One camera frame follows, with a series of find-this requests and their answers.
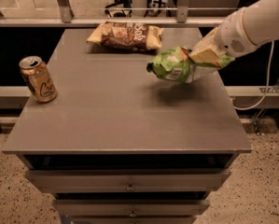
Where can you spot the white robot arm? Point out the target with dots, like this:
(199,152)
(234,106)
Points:
(261,22)

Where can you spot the upper grey drawer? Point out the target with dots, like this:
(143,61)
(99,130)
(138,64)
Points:
(131,181)

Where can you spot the orange soda can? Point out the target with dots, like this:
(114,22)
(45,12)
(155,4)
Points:
(36,75)

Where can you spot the grey drawer cabinet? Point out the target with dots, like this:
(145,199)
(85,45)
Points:
(111,114)

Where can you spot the green rice chip bag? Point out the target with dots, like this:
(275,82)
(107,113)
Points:
(176,65)

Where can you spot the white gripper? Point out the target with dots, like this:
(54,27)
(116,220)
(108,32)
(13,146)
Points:
(230,36)

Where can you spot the brown chip bag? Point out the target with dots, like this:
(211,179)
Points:
(132,36)

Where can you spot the black office chair base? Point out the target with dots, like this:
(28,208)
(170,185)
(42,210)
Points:
(136,8)

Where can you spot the lower grey drawer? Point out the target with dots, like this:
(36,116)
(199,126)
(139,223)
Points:
(130,208)

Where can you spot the grey drawer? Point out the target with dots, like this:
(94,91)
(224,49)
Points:
(131,181)
(130,208)

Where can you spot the metal window railing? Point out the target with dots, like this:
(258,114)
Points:
(90,13)

